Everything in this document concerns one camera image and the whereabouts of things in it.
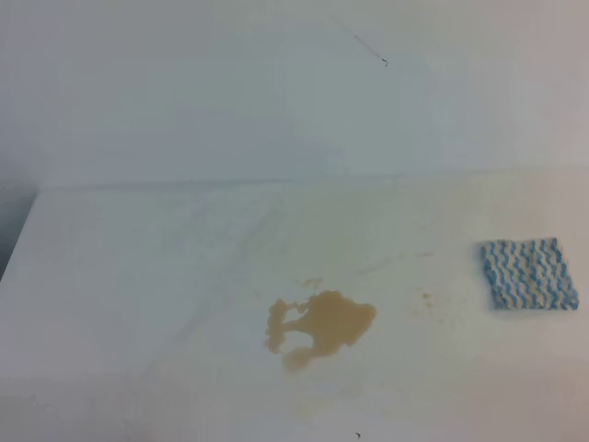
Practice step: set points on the brown coffee stain puddle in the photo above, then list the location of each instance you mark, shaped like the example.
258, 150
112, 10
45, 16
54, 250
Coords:
328, 318

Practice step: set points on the blue white striped rag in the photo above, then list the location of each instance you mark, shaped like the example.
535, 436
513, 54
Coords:
528, 274

